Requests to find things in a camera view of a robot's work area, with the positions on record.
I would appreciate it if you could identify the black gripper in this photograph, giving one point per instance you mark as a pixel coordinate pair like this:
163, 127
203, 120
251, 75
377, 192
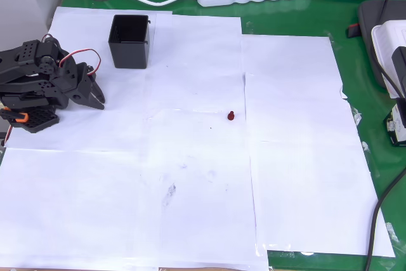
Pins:
83, 91

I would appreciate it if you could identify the small red object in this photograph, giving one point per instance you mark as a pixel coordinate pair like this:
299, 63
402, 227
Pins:
231, 116

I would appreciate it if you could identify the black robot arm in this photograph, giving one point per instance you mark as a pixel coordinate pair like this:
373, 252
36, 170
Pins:
19, 87

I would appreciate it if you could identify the black square plastic cup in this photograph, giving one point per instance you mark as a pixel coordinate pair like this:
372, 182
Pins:
128, 52

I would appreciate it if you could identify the white paper sheet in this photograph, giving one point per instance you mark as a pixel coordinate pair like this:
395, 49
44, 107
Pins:
63, 214
196, 61
127, 118
206, 204
301, 115
317, 204
285, 55

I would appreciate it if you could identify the orange black table clamp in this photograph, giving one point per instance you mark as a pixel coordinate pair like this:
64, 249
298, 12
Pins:
19, 117

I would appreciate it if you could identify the red black usb stick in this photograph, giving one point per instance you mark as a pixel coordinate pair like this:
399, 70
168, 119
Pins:
353, 30

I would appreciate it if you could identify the white foam container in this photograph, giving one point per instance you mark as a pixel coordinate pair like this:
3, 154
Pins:
385, 42

